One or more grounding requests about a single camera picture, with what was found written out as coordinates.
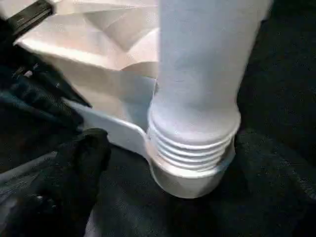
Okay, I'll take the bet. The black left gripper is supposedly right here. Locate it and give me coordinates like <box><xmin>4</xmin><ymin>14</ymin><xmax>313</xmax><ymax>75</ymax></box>
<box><xmin>0</xmin><ymin>0</ymin><xmax>92</xmax><ymax>135</ymax></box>

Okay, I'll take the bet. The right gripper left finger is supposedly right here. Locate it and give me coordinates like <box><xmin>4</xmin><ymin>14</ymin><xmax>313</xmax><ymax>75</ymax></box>
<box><xmin>29</xmin><ymin>127</ymin><xmax>112</xmax><ymax>237</ymax></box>

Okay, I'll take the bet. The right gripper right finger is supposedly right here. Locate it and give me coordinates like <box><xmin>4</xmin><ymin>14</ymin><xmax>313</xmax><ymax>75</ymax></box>
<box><xmin>233</xmin><ymin>128</ymin><xmax>316</xmax><ymax>237</ymax></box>

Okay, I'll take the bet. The white plastic table top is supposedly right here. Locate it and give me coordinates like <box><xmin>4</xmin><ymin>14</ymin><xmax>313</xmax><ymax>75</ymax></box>
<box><xmin>13</xmin><ymin>0</ymin><xmax>235</xmax><ymax>199</ymax></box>

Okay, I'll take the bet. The white plastic table leg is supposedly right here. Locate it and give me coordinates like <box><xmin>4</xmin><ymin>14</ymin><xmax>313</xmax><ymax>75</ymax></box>
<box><xmin>147</xmin><ymin>0</ymin><xmax>270</xmax><ymax>174</ymax></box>

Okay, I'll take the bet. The black mat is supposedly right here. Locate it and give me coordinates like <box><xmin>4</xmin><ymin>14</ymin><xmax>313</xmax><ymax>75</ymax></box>
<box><xmin>0</xmin><ymin>0</ymin><xmax>316</xmax><ymax>237</ymax></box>

